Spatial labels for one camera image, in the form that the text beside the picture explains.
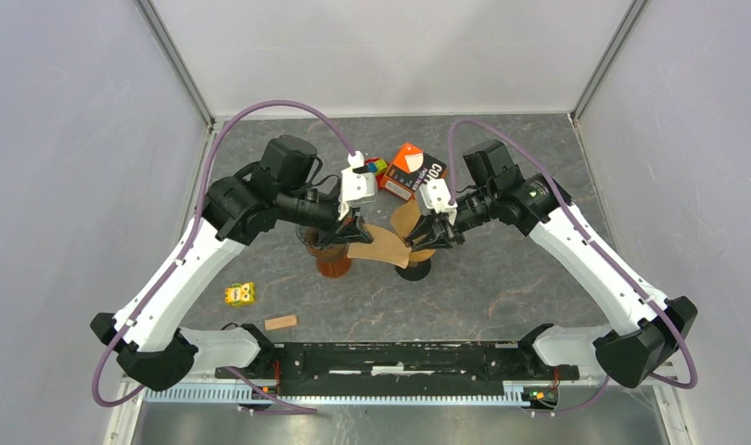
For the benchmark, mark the small wooden plank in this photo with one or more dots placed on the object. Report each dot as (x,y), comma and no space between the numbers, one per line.
(282,322)

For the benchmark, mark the lime green toy brick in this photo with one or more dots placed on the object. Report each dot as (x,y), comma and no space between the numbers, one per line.
(376,166)

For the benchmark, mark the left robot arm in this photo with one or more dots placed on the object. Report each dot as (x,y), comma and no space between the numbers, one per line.
(151,346)

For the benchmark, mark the grey slotted cable duct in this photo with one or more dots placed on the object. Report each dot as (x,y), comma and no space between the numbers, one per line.
(242,394)

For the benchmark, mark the dark smoky glass dripper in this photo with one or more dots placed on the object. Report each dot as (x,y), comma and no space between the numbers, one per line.
(310,237)

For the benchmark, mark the yellow toy block figure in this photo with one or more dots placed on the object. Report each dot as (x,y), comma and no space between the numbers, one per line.
(237,295)

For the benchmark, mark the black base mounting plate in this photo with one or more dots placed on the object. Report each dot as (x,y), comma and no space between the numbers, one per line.
(402,369)

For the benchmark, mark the orange filter box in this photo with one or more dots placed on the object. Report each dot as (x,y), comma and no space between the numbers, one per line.
(410,168)

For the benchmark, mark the red toy block base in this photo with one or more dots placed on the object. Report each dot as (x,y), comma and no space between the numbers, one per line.
(382,180)

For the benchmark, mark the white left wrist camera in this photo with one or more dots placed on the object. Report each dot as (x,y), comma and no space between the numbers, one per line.
(358,186)

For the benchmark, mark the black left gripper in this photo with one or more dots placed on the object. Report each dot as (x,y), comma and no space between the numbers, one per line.
(353,233)

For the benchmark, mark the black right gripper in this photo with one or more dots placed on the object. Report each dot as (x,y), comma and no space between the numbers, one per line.
(427,223)

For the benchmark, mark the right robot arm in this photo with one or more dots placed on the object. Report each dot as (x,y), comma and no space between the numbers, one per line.
(644,327)

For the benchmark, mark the amber glass flask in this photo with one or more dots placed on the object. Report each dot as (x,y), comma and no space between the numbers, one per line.
(333,268)

